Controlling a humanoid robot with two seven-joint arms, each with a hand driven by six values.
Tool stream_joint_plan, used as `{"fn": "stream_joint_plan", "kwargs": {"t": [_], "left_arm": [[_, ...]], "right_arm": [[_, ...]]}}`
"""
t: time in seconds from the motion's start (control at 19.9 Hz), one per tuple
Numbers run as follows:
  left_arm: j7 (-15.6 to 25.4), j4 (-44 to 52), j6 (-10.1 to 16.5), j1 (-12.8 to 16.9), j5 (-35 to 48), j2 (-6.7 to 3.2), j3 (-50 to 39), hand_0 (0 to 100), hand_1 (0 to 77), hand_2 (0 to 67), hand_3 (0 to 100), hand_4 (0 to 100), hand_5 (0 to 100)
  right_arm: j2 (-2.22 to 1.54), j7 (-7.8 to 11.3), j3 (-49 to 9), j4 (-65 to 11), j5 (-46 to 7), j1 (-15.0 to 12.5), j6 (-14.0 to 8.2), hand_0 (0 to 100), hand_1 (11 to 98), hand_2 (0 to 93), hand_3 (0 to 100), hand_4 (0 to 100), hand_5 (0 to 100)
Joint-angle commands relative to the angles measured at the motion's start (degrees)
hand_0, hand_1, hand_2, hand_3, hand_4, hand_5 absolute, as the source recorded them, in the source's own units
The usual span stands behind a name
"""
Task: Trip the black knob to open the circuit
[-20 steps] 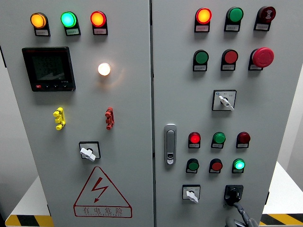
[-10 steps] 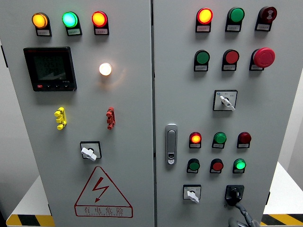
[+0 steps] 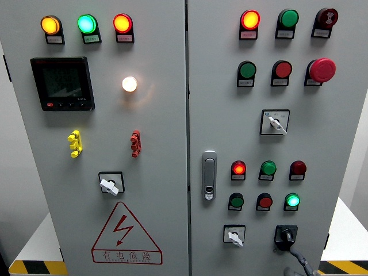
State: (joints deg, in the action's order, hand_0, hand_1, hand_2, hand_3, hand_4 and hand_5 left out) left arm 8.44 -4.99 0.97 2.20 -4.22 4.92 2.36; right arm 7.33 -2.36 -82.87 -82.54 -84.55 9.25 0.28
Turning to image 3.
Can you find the black knob turn switch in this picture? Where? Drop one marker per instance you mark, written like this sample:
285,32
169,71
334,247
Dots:
286,235

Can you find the black cabinet hinge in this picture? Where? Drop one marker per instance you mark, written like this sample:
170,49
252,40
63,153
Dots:
7,68
327,241
61,254

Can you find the black yellow striped tape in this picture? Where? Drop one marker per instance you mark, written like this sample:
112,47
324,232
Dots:
346,267
37,268

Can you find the small white label plate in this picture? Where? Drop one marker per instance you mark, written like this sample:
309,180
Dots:
313,82
284,34
91,38
321,33
290,208
265,177
245,83
262,209
279,82
248,35
296,177
238,177
54,39
124,38
234,208

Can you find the small green lamp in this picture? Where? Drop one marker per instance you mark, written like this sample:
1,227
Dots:
268,168
292,200

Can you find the small red push button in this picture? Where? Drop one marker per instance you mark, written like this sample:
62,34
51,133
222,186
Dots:
265,202

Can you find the small green push button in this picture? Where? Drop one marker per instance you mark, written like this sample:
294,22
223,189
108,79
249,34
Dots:
237,201

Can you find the small red lamp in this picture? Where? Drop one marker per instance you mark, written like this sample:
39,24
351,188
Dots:
238,168
298,168

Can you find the silver door lock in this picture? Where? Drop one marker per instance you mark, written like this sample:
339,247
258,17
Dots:
209,175

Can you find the grey cabinet door with lock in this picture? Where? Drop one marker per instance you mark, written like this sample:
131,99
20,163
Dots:
230,129

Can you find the red warning triangle sign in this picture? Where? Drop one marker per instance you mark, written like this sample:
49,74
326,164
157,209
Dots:
123,227

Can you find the large red stop button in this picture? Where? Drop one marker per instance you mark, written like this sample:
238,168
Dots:
322,70

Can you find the large red push button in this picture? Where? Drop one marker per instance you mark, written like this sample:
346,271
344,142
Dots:
283,69

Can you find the grey cabinet door with display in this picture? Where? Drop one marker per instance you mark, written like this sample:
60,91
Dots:
161,129

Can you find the large green push button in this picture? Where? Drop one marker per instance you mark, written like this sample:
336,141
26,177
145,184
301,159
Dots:
247,69
289,18

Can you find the dark red buzzer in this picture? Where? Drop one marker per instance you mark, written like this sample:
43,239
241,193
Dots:
327,17

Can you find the large red indicator lamp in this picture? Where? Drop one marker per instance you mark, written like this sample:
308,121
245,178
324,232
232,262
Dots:
250,19
122,23

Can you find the white indicator lamp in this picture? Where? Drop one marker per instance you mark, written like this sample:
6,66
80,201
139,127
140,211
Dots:
129,84

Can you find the black digital display meter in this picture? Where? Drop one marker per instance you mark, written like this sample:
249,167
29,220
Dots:
62,83

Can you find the large green lit lamp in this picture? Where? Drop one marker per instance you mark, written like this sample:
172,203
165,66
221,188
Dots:
86,23

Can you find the large yellow indicator lamp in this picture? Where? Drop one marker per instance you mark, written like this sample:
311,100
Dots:
50,25

